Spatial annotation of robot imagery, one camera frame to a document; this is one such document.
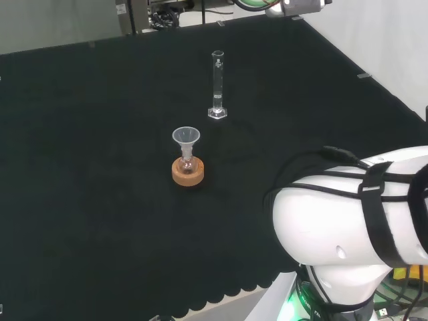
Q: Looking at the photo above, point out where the black cable bundle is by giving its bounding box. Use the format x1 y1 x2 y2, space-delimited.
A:
148 6 181 29

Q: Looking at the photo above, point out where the clear glass graduated cylinder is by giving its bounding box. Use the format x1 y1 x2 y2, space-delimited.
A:
207 49 229 120

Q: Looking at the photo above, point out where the clear plastic funnel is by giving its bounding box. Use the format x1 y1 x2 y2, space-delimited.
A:
171 126 201 158

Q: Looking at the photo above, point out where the yellow stop button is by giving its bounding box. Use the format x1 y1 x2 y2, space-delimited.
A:
393 265 428 285

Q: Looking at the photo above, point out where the small round-bottom glass flask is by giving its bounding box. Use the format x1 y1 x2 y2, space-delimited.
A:
178 152 195 175

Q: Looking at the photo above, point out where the brown cork ring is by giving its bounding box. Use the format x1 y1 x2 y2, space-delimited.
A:
171 156 205 187

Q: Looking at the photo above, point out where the pale board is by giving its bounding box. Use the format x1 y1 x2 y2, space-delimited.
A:
299 0 428 118

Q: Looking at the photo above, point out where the grey metal cabinet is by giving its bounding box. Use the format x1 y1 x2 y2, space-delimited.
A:
115 0 138 36

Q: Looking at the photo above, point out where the black bench cloth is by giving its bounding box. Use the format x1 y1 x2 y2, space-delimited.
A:
0 15 428 318

